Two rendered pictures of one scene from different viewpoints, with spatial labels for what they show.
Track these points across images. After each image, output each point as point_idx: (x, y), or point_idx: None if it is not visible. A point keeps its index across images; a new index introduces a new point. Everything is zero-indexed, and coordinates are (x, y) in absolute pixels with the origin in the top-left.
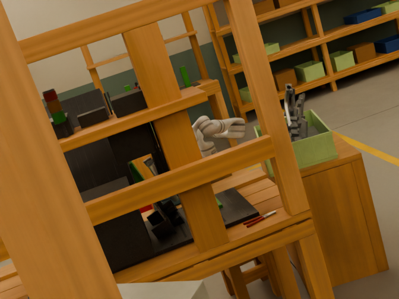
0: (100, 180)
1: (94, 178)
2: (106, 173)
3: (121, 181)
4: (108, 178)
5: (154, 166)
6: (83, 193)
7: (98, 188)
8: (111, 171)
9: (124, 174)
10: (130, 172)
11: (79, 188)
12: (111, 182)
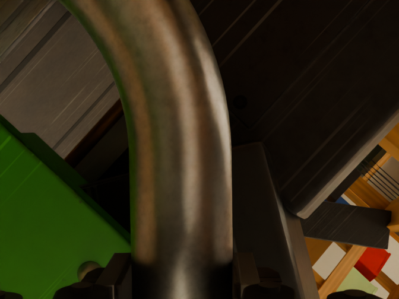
0: (302, 251)
1: (309, 276)
2: (309, 286)
3: (387, 126)
4: (300, 249)
5: (211, 229)
6: (323, 199)
7: (345, 174)
8: (309, 290)
9: (292, 239)
10: (288, 239)
11: (304, 245)
12: (324, 194)
